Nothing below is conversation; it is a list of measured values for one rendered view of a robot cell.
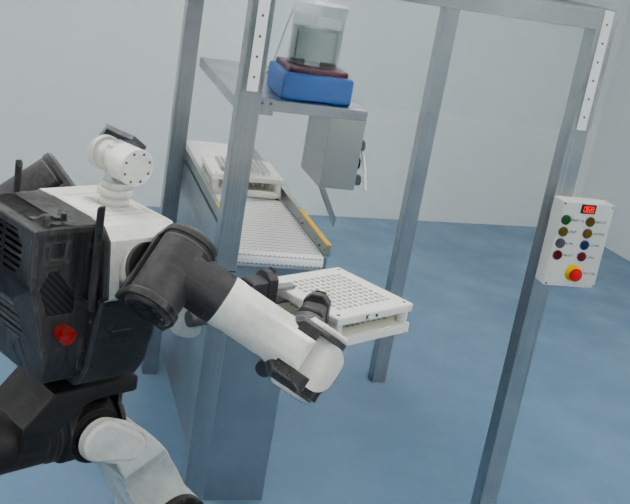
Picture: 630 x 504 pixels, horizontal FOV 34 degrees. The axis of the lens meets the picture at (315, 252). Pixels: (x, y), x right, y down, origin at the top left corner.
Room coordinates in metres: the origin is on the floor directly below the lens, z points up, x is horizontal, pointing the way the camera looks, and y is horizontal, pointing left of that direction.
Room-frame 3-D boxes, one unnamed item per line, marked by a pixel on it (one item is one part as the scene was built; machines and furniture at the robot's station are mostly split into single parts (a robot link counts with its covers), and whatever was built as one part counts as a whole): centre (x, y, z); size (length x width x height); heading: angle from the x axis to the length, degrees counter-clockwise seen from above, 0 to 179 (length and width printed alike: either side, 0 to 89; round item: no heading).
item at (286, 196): (3.48, 0.16, 0.91); 1.32 x 0.02 x 0.03; 18
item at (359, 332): (2.20, -0.07, 0.97); 0.24 x 0.24 x 0.02; 47
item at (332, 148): (2.93, 0.00, 1.20); 0.22 x 0.11 x 0.20; 18
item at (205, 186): (3.40, 0.42, 0.91); 1.32 x 0.02 x 0.03; 18
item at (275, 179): (3.46, 0.30, 0.95); 0.25 x 0.24 x 0.02; 107
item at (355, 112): (3.08, 0.19, 1.31); 0.62 x 0.38 x 0.04; 18
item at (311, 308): (1.98, -0.02, 1.02); 0.12 x 0.10 x 0.13; 169
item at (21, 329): (1.70, 0.41, 1.15); 0.34 x 0.30 x 0.36; 47
